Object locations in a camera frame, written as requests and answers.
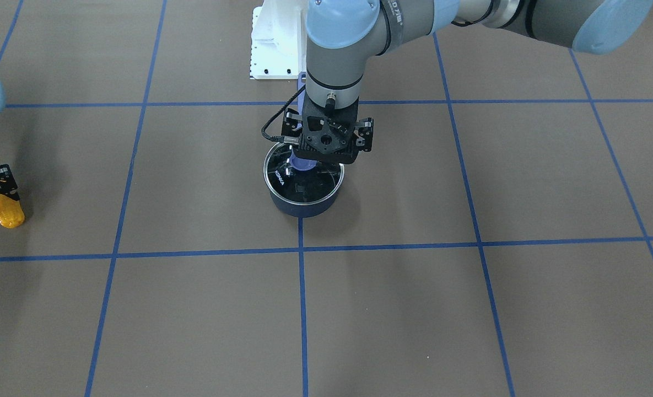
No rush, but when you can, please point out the black gripper body lid side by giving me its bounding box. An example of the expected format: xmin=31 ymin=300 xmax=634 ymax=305
xmin=282 ymin=101 xmax=374 ymax=165

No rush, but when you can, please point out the yellow corn cob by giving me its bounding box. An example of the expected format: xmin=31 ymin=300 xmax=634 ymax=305
xmin=0 ymin=194 xmax=25 ymax=229

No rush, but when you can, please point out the glass pot lid blue knob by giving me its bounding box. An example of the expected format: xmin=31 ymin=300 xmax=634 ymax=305
xmin=262 ymin=143 xmax=346 ymax=218

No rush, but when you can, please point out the brown paper table cover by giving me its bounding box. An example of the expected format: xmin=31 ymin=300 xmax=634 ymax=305
xmin=0 ymin=1 xmax=653 ymax=396

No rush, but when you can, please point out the black gripper cable lid side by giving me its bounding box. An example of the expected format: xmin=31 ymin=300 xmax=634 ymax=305
xmin=261 ymin=84 xmax=307 ymax=145

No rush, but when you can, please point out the dark blue saucepan purple handle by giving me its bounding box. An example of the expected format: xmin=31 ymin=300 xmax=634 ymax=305
xmin=261 ymin=72 xmax=346 ymax=218

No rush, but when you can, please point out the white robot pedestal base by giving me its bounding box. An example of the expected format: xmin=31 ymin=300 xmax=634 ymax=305
xmin=249 ymin=1 xmax=307 ymax=80

